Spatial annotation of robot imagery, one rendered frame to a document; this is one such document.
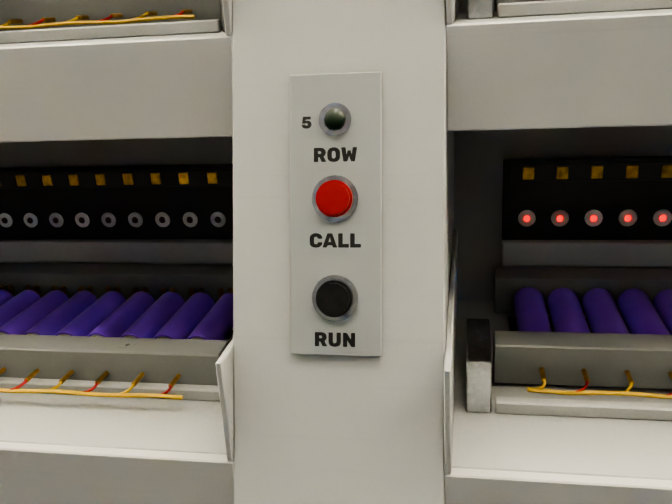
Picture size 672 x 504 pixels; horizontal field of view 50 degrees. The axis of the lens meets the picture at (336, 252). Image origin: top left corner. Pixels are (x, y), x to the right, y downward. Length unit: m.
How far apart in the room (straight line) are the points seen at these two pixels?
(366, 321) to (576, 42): 0.15
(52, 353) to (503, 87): 0.27
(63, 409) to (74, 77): 0.17
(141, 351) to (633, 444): 0.25
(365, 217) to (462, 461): 0.12
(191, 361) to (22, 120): 0.15
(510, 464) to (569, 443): 0.03
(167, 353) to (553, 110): 0.23
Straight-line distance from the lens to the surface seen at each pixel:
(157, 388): 0.40
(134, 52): 0.35
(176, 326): 0.43
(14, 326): 0.48
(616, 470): 0.34
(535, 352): 0.38
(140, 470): 0.36
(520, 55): 0.32
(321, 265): 0.31
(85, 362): 0.42
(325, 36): 0.33
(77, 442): 0.38
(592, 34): 0.32
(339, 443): 0.33
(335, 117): 0.31
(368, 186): 0.31
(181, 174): 0.51
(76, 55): 0.37
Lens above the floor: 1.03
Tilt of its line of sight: 1 degrees down
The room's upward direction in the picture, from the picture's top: straight up
